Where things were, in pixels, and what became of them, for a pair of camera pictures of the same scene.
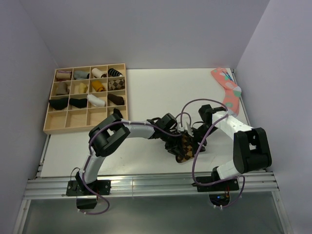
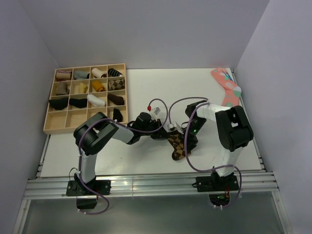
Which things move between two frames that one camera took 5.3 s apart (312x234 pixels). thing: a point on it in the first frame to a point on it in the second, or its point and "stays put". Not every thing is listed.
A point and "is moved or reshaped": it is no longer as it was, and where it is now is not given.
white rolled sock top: [97, 73] stays put
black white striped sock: [114, 72] stays put
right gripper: [194, 143] to [191, 142]
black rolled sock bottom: [117, 112] stays put
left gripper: [175, 147] to [161, 133]
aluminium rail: [150, 185] stays put
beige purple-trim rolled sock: [63, 75] stays put
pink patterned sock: [233, 91] stays put
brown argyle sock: [187, 153] is moved or reshaped
